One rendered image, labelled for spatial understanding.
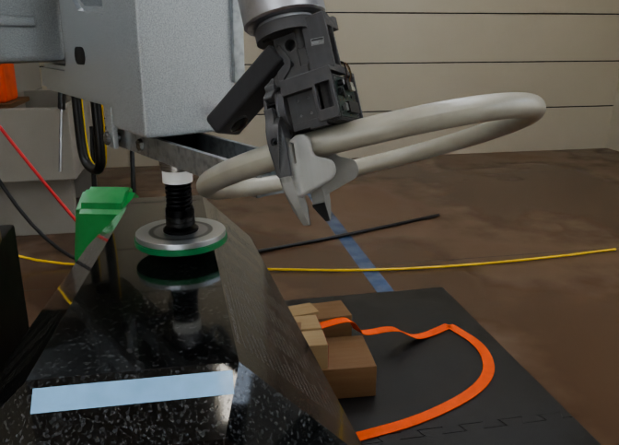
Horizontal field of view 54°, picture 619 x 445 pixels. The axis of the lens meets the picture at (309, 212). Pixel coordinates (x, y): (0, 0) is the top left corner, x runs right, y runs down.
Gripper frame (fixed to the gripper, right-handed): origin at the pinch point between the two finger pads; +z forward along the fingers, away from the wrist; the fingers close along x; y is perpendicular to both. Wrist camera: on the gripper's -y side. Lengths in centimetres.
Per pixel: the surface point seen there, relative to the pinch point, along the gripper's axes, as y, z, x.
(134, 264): -69, 2, 49
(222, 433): -30.1, 29.9, 16.1
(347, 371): -66, 58, 141
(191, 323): -43, 15, 30
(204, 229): -58, -2, 62
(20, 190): -306, -59, 221
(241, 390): -28.7, 25.1, 21.6
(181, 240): -58, -1, 53
